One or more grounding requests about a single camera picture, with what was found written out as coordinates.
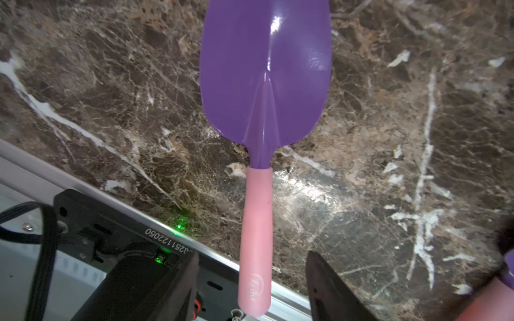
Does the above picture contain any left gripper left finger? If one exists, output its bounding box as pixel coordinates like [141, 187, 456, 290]
[72, 252, 199, 320]

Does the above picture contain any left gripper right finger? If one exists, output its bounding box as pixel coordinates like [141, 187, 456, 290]
[305, 251, 377, 321]

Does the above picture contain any purple square shovel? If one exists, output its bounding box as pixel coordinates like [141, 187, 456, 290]
[456, 250, 513, 321]

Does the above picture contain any purple shovel pink handle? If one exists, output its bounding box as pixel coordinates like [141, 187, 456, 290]
[199, 1, 332, 318]

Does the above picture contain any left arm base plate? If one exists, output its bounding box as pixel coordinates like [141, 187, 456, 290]
[53, 189, 247, 320]

